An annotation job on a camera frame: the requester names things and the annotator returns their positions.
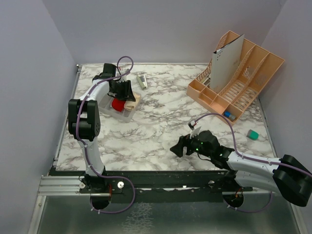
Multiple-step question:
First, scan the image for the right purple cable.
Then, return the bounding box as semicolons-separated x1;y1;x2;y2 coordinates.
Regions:
189;113;312;213

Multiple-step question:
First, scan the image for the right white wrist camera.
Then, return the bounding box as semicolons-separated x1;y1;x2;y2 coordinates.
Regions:
189;124;201;138

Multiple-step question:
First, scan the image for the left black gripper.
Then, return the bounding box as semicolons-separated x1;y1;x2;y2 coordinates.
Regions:
110;79;135;102

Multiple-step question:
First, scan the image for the white folder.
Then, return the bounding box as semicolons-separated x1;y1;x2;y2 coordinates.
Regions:
210;34;245;93

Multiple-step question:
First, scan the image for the purple cable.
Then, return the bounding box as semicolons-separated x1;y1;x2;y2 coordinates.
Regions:
76;56;136;215
189;113;312;213

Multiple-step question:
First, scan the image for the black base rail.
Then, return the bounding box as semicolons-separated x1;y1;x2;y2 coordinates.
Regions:
48;168;254;204

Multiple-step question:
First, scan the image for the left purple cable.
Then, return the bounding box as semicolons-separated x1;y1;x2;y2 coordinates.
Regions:
76;56;136;215

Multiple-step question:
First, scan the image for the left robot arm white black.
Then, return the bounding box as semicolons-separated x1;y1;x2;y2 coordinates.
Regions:
68;63;140;193

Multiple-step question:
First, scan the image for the aluminium frame rail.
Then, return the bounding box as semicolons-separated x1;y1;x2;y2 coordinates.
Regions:
26;64;113;234

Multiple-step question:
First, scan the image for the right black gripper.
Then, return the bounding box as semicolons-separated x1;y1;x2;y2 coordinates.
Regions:
170;129;213;158

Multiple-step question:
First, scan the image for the green grey eraser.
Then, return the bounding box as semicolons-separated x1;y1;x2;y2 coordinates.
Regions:
246;129;259;140

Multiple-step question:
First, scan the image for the peach desk organizer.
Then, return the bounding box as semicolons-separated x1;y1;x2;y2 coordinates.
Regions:
187;31;285;125

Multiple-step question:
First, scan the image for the blue capped small bottle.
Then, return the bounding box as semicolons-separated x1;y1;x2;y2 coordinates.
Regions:
224;111;236;121

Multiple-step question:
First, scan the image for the clear plastic storage box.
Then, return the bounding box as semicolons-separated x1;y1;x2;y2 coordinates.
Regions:
98;92;141;122

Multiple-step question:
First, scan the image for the beige underwear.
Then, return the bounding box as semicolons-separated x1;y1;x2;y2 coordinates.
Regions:
124;92;141;111

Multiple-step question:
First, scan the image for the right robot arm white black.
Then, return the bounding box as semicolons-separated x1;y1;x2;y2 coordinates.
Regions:
170;131;312;207

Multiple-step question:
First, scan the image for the red boxer underwear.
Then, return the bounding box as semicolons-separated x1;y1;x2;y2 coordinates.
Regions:
111;98;126;112

